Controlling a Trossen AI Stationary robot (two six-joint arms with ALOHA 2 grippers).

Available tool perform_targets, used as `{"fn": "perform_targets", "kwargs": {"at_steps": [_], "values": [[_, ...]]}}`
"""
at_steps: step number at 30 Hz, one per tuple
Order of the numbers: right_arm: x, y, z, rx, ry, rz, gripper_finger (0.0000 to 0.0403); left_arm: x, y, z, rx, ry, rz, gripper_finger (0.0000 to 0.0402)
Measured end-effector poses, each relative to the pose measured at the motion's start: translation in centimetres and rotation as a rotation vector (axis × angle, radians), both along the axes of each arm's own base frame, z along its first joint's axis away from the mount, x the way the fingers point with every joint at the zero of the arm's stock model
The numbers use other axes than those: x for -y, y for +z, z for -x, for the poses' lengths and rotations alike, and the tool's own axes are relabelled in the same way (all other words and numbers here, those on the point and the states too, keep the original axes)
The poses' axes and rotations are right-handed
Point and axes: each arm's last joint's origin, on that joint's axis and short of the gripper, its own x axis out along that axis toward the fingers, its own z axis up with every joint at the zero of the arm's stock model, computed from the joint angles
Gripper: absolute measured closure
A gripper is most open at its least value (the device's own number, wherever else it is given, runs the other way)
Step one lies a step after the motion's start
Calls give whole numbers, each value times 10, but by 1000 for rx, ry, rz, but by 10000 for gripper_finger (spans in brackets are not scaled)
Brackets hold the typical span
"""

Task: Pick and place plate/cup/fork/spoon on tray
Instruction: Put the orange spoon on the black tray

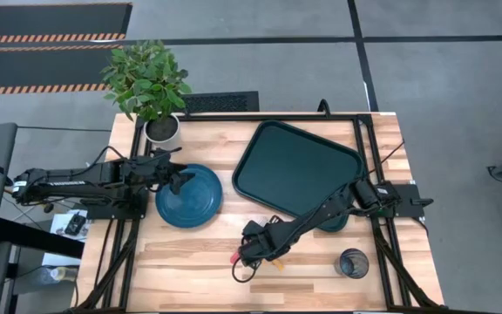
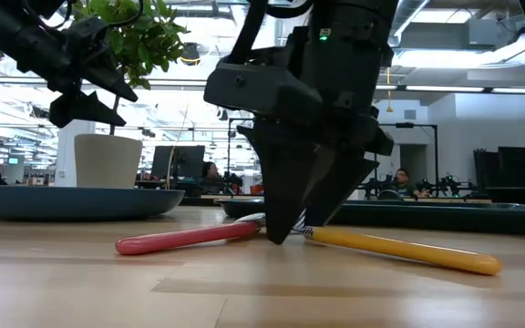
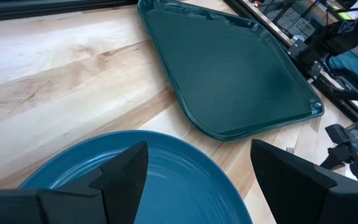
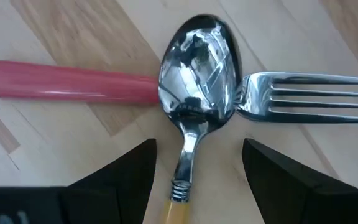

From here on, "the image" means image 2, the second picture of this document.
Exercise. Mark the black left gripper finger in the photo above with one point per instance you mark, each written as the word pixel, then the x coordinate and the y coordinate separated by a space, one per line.
pixel 112 79
pixel 85 114

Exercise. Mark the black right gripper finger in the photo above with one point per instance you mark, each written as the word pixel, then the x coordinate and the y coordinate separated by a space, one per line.
pixel 340 182
pixel 285 182

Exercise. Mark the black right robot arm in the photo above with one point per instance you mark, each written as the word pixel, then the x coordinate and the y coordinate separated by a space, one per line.
pixel 349 13

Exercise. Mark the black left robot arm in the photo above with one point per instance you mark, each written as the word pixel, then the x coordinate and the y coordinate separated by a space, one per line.
pixel 3 27

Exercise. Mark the dark blue round plate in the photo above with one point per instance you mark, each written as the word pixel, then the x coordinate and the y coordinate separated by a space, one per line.
pixel 71 202

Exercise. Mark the dark green plastic tray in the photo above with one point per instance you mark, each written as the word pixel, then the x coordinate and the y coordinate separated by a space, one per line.
pixel 426 218

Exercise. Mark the white square column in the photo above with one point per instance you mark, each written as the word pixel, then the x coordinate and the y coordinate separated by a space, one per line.
pixel 66 155

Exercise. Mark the beige round plant pot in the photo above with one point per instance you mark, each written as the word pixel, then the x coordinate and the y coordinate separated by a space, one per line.
pixel 107 161

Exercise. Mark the green leafy plant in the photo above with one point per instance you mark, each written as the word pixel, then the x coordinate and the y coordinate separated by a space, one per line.
pixel 148 41

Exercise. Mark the black computer monitor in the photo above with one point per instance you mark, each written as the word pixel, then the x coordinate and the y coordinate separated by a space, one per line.
pixel 185 161

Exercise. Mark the dark storage cabinet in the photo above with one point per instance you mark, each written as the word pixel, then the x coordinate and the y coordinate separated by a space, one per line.
pixel 513 166

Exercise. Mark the black metal rig frame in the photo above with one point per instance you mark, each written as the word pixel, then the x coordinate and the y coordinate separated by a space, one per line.
pixel 435 155

